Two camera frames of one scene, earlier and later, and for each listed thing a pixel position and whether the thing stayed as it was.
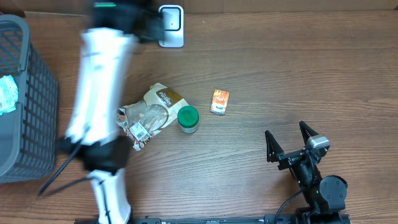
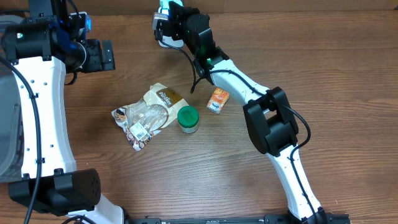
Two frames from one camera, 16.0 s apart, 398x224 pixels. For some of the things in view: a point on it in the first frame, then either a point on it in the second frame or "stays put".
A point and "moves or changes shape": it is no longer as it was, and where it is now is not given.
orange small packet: x=219 y=101 moves or changes shape
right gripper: x=275 y=151 → x=181 y=13
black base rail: x=272 y=219 stays put
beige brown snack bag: x=158 y=111 stays put
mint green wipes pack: x=9 y=94 → x=164 y=5
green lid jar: x=188 y=117 stays put
